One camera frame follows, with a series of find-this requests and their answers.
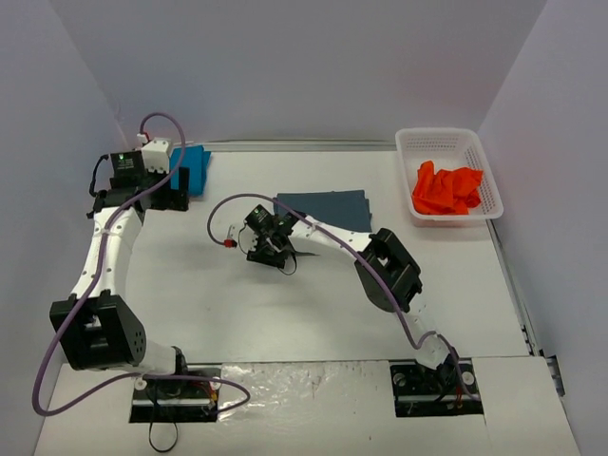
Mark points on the white plastic basket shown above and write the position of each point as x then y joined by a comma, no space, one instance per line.
447,148

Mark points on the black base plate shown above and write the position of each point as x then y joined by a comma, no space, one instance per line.
174,402
419,392

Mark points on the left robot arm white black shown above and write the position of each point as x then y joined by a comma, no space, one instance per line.
98,331

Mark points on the dark blue-grey t shirt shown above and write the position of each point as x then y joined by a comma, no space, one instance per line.
349,209

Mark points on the orange crumpled t shirt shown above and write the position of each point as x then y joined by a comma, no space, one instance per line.
446,192

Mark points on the aluminium rail right edge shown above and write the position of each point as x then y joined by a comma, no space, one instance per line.
524,317

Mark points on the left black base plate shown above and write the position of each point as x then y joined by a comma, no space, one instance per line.
174,402

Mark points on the aluminium rail back edge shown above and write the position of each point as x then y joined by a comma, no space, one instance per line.
302,145

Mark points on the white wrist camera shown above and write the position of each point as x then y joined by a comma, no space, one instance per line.
156,155
232,238

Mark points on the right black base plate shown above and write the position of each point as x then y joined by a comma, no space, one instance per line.
419,392

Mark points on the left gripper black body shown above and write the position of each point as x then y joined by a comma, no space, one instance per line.
179,188

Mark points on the folded teal t shirt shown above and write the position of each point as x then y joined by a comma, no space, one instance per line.
197,160

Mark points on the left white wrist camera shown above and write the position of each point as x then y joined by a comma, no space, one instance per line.
156,155

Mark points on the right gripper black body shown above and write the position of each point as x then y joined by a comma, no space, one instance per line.
265,254

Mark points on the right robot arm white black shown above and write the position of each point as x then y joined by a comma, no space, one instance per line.
389,275

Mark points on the aluminium rail edge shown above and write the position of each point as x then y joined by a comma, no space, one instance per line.
524,317
302,145

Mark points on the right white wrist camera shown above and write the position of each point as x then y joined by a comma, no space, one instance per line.
232,238

